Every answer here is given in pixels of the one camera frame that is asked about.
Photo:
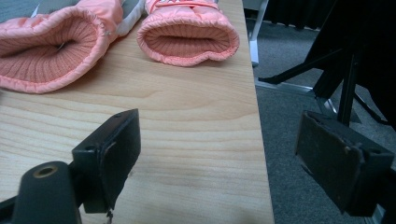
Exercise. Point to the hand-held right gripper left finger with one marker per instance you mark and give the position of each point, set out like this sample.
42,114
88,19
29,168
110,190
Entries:
120,149

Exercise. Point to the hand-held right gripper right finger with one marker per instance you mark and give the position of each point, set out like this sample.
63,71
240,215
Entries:
336,161

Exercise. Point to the pink winter glove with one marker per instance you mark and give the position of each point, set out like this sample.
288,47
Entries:
46,46
186,29

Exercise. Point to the black tripod stand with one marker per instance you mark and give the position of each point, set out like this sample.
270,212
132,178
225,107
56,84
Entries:
347,90

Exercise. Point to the white metal stand leg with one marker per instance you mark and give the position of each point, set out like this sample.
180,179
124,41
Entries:
254,51

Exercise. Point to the dark curtain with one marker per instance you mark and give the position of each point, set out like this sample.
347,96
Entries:
295,12

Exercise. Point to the white metal floor rail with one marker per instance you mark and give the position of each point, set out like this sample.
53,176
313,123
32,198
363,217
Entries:
289,88

